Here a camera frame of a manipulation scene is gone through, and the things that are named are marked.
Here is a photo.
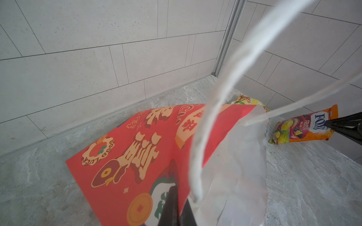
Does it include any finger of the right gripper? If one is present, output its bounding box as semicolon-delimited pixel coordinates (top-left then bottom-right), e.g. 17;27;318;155
324;112;362;145

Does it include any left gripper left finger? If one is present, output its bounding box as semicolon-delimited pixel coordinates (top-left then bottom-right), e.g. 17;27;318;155
158;186;179;226

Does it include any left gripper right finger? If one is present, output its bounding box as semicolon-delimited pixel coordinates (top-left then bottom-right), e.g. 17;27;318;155
179;199;197;226

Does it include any orange snack packet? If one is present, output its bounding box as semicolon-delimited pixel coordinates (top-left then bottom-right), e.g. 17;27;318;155
269;105;338;145

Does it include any red paper gift bag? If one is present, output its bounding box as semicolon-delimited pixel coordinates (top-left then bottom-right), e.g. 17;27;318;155
65;0;362;226

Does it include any yellow snack packet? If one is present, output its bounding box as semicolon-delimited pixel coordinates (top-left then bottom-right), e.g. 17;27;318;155
231;94;270;112

